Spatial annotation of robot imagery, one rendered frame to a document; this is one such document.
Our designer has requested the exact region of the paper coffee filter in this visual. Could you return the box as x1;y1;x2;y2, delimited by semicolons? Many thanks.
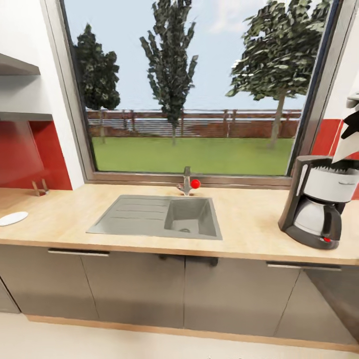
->
332;123;359;164

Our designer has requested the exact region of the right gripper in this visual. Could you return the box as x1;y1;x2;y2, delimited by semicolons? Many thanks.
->
340;110;359;139

